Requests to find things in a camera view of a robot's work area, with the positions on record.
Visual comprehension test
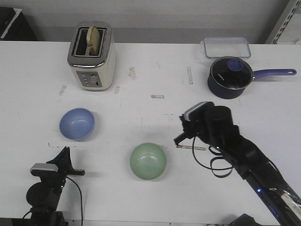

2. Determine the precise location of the green bowl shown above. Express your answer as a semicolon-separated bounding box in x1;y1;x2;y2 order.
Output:
130;143;167;180

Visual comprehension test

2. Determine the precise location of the toast slice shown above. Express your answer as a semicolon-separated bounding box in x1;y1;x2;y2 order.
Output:
86;26;100;56

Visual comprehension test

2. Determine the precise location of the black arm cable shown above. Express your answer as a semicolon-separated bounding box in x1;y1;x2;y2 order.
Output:
191;136;234;178
65;176;83;226

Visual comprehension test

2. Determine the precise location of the glass pot lid blue knob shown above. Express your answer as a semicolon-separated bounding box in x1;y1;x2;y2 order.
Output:
210;56;253;90

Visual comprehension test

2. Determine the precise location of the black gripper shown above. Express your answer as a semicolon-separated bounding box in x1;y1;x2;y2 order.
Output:
174;108;209;145
40;146;85;188

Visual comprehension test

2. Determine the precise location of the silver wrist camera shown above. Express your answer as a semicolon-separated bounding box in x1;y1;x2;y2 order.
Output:
30;163;58;177
183;101;214;121

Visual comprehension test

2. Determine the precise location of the dark blue saucepan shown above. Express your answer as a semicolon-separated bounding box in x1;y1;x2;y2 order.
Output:
207;69;297;99

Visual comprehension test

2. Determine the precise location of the black box at back left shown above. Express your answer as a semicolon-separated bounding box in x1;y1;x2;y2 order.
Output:
0;7;38;41

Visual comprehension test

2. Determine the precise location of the blue bowl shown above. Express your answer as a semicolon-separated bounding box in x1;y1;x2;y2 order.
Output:
59;108;95;141

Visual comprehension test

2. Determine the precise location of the white two-slot toaster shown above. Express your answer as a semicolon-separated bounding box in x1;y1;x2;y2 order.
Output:
67;21;117;91

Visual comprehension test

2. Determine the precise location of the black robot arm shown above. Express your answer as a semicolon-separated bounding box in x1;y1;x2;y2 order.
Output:
26;146;85;226
174;101;301;226

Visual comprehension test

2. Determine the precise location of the white metal shelf upright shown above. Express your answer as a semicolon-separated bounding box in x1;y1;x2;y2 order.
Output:
265;0;301;45

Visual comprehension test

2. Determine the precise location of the clear plastic food container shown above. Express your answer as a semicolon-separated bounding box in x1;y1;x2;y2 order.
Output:
200;37;251;59

